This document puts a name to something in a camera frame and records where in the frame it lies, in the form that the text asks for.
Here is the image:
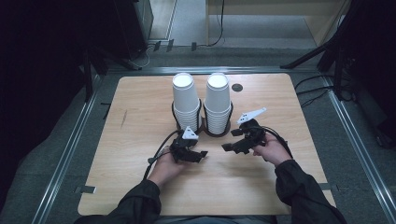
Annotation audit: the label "light wooden furniture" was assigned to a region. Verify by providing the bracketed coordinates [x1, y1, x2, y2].
[205, 0, 353, 48]

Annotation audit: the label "person's left hand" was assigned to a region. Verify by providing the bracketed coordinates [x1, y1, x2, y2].
[148, 147, 188, 189]

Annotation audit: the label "person's right hand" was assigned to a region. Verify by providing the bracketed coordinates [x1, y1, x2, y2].
[250, 133, 293, 168]

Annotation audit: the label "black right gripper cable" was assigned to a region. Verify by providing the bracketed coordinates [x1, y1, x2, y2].
[261, 125, 294, 161]

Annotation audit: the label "stack of white paper cups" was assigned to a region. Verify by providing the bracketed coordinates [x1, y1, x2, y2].
[171, 72, 203, 133]
[204, 72, 233, 135]

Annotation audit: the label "metal floor rail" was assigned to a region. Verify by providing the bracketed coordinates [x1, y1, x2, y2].
[321, 74, 396, 222]
[31, 74, 104, 224]

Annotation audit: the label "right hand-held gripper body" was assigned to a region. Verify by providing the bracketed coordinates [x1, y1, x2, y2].
[236, 106, 268, 154]

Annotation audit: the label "black metal stand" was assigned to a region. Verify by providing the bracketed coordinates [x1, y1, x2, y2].
[81, 46, 143, 104]

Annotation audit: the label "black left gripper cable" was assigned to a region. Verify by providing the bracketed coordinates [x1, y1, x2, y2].
[143, 130, 183, 181]

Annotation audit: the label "black tripod stand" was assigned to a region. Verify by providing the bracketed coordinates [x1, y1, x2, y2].
[279, 0, 354, 101]

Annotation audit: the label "black double cup holder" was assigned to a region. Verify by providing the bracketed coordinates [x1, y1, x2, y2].
[171, 98, 233, 138]

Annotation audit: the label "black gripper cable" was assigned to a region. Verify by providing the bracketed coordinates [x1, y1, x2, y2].
[261, 125, 294, 161]
[143, 130, 183, 181]

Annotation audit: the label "grey tape strip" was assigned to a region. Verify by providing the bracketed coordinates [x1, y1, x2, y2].
[74, 185, 97, 194]
[316, 182, 339, 191]

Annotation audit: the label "black floor cables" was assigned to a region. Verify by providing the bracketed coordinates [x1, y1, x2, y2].
[293, 74, 353, 108]

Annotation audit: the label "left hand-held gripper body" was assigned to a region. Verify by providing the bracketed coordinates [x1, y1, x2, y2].
[169, 125, 200, 163]

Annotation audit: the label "black hanging cable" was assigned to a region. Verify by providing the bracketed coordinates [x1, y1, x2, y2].
[206, 0, 226, 48]

